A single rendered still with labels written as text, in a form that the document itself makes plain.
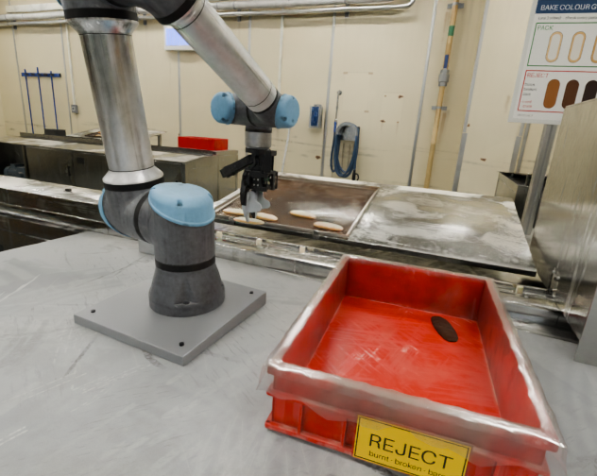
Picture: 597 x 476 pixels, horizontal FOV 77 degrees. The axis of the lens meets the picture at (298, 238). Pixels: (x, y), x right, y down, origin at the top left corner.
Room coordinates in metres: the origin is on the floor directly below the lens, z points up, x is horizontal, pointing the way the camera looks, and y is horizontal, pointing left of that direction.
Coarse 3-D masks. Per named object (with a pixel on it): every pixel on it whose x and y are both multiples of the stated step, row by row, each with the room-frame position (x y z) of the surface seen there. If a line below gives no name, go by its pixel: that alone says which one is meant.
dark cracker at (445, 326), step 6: (432, 318) 0.72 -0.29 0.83; (438, 318) 0.72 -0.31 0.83; (444, 318) 0.72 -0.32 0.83; (438, 324) 0.69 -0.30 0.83; (444, 324) 0.69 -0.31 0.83; (450, 324) 0.70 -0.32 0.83; (438, 330) 0.68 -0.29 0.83; (444, 330) 0.67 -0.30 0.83; (450, 330) 0.67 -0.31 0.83; (444, 336) 0.65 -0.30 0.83; (450, 336) 0.65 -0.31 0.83; (456, 336) 0.65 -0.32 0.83
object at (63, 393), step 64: (0, 256) 0.93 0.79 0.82; (64, 256) 0.97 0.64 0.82; (128, 256) 1.00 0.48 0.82; (0, 320) 0.62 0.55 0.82; (64, 320) 0.63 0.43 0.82; (256, 320) 0.68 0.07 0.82; (0, 384) 0.45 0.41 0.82; (64, 384) 0.46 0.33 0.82; (128, 384) 0.47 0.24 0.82; (192, 384) 0.48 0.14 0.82; (256, 384) 0.49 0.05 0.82; (576, 384) 0.54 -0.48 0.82; (0, 448) 0.35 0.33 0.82; (64, 448) 0.35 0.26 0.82; (128, 448) 0.36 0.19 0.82; (192, 448) 0.36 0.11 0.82; (256, 448) 0.37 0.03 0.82; (320, 448) 0.38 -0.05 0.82; (576, 448) 0.40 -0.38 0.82
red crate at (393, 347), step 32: (352, 320) 0.70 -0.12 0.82; (384, 320) 0.71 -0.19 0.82; (416, 320) 0.72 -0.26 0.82; (448, 320) 0.73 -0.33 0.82; (320, 352) 0.58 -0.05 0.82; (352, 352) 0.59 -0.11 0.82; (384, 352) 0.59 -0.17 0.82; (416, 352) 0.60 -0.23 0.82; (448, 352) 0.61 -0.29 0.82; (480, 352) 0.61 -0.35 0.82; (384, 384) 0.50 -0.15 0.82; (416, 384) 0.51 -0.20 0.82; (448, 384) 0.51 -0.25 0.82; (480, 384) 0.52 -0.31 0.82; (288, 416) 0.39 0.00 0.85; (320, 416) 0.38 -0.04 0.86; (352, 448) 0.36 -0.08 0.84
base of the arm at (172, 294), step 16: (160, 272) 0.66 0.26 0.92; (176, 272) 0.65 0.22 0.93; (192, 272) 0.66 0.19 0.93; (208, 272) 0.68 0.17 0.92; (160, 288) 0.65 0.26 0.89; (176, 288) 0.64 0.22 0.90; (192, 288) 0.65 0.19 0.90; (208, 288) 0.67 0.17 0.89; (224, 288) 0.72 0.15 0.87; (160, 304) 0.64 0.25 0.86; (176, 304) 0.64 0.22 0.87; (192, 304) 0.64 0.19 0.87; (208, 304) 0.66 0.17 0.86
